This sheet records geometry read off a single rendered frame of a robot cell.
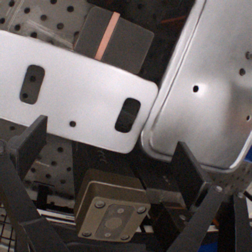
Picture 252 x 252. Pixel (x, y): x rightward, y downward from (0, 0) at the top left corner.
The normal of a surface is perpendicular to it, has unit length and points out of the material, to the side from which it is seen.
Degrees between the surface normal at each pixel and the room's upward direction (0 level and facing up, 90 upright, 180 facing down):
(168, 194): 0
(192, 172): 101
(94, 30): 0
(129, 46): 0
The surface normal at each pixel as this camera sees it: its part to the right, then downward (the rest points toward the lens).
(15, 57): 0.25, 0.35
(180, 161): -0.97, -0.19
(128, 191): 0.38, -0.89
